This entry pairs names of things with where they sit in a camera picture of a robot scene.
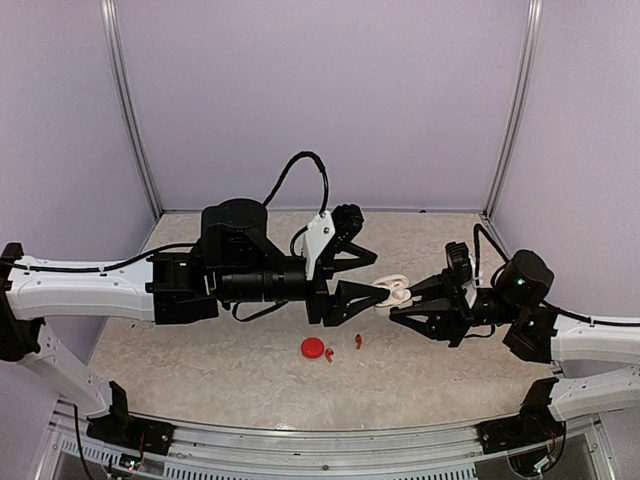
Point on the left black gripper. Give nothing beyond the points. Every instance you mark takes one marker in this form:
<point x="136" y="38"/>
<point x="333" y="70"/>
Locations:
<point x="334" y="308"/>

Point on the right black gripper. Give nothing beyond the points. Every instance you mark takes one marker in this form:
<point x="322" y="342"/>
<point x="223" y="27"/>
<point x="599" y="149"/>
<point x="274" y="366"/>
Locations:
<point x="445" y="304"/>

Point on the white earbud charging case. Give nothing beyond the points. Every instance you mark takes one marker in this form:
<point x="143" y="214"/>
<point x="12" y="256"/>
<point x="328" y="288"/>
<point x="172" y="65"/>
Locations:
<point x="399" y="293"/>

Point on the red round charging case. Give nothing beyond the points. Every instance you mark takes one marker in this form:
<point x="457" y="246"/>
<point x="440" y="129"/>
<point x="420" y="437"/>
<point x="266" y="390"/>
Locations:
<point x="312" y="348"/>

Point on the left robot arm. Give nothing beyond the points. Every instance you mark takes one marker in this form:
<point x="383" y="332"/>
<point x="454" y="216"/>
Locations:
<point x="233" y="262"/>

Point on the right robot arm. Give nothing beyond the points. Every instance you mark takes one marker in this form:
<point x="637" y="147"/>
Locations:
<point x="539" y="332"/>

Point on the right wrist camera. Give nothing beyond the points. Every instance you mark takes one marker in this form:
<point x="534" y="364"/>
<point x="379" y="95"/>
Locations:
<point x="462" y="266"/>

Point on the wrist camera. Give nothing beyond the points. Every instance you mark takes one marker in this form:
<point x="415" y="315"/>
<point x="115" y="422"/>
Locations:
<point x="462" y="266"/>
<point x="327" y="234"/>

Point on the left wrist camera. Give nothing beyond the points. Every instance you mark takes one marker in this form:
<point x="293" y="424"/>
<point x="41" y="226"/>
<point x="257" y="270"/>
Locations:
<point x="327" y="234"/>

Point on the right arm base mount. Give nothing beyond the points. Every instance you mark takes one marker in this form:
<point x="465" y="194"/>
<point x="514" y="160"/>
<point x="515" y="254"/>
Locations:
<point x="516" y="432"/>

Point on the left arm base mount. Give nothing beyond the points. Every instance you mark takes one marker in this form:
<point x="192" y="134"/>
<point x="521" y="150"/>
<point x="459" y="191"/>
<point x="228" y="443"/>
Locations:
<point x="135" y="433"/>

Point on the right aluminium frame post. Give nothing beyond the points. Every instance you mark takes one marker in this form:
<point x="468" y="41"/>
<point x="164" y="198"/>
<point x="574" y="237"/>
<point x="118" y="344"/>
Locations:
<point x="517" y="107"/>

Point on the aluminium frame post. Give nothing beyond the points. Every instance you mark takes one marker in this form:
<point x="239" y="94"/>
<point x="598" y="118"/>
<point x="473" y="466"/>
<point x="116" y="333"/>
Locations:
<point x="109" y="14"/>
<point x="517" y="107"/>

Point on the front aluminium rail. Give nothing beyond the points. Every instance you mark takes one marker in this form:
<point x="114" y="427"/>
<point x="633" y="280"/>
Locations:
<point x="200" y="451"/>

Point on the left aluminium frame post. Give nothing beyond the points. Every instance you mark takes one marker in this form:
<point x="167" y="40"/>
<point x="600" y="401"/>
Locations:
<point x="109" y="14"/>

